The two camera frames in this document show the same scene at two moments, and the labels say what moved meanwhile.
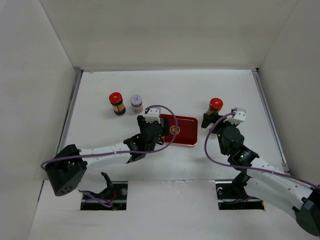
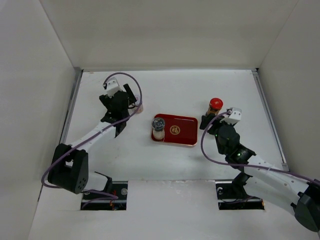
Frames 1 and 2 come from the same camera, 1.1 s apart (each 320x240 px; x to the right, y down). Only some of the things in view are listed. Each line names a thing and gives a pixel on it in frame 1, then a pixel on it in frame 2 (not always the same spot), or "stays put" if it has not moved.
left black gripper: (164, 127) -> (107, 101)
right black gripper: (209, 119) stays put
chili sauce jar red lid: (215, 105) stays put
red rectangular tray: (187, 130) stays put
